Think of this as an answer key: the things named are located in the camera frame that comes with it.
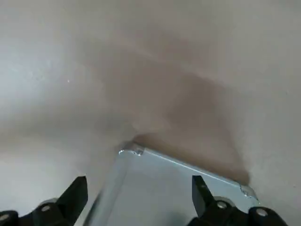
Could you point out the aluminium first-aid case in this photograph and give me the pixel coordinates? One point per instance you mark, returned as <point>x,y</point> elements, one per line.
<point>164,188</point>

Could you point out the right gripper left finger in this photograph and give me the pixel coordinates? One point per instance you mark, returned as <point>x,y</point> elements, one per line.
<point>70,200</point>

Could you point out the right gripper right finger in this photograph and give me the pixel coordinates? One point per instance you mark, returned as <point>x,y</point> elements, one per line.
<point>202,200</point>

